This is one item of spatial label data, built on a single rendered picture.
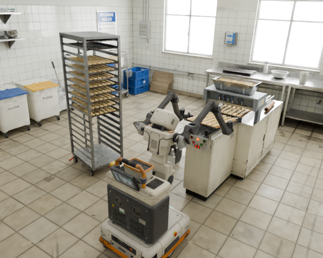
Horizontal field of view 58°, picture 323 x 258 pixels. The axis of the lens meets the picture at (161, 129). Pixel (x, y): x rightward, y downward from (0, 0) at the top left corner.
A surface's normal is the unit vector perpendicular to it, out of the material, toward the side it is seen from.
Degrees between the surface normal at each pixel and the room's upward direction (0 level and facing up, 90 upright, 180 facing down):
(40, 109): 92
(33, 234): 0
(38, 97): 91
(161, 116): 47
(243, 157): 90
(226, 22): 90
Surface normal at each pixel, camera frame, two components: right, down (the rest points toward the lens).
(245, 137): -0.60, 0.30
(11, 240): 0.03, -0.92
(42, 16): 0.83, 0.24
